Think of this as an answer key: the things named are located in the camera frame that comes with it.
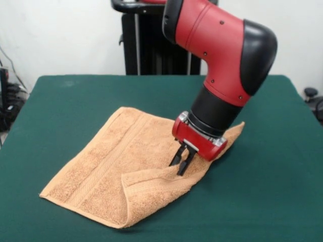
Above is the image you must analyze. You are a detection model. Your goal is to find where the dark green table cloth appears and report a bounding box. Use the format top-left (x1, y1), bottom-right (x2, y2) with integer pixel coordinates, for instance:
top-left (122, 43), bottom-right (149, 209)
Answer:
top-left (0, 74), bottom-right (323, 242)

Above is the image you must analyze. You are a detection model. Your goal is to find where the black box device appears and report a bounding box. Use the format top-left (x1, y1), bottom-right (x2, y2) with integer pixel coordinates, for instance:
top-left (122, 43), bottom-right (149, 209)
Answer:
top-left (0, 67), bottom-right (11, 111)

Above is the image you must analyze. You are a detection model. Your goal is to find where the black cable bundle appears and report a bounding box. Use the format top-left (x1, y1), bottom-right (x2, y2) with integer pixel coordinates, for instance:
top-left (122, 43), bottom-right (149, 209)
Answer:
top-left (0, 83), bottom-right (28, 132)

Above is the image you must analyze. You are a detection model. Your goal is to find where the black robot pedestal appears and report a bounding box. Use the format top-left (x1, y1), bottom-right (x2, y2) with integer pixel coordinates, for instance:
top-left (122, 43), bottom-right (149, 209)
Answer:
top-left (110, 0), bottom-right (202, 76)

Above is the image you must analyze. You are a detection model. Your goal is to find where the tan terry towel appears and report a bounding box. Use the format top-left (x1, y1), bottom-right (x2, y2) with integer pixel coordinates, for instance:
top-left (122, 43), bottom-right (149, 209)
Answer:
top-left (39, 106), bottom-right (246, 229)

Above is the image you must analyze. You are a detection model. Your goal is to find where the black chair base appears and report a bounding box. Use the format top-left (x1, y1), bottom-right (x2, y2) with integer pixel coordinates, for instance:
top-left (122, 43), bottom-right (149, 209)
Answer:
top-left (303, 87), bottom-right (323, 127)

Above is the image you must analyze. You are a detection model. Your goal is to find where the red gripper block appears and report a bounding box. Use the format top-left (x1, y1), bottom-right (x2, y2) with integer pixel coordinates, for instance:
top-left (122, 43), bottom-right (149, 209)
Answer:
top-left (168, 111), bottom-right (228, 176)

